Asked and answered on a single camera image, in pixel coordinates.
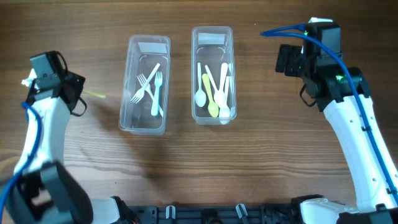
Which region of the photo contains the clear plastic container right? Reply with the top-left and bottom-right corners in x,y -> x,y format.
191,26 -> 237,125

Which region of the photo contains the blue cable left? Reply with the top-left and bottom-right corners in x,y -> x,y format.
0,101 -> 43,224

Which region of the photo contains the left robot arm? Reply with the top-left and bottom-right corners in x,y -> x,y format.
1,68 -> 140,223

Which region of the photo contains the yellow plastic spoon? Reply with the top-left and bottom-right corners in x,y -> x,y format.
202,73 -> 219,118

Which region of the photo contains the beige plastic fork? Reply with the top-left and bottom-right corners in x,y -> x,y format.
83,90 -> 106,98

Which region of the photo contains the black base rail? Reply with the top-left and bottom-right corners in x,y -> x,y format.
130,203 -> 301,224

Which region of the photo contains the clear plastic container left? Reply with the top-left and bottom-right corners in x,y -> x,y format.
119,35 -> 171,135

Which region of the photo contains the clear plastic container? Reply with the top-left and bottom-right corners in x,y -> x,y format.
119,35 -> 171,135
191,26 -> 237,125

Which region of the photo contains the white plastic spoon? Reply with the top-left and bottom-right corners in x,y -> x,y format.
219,76 -> 230,124
215,63 -> 228,107
195,63 -> 206,107
205,65 -> 222,106

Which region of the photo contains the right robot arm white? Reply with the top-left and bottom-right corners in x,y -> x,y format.
275,45 -> 397,223

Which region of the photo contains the white plastic fork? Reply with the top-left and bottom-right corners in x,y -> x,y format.
131,63 -> 160,103
151,72 -> 163,116

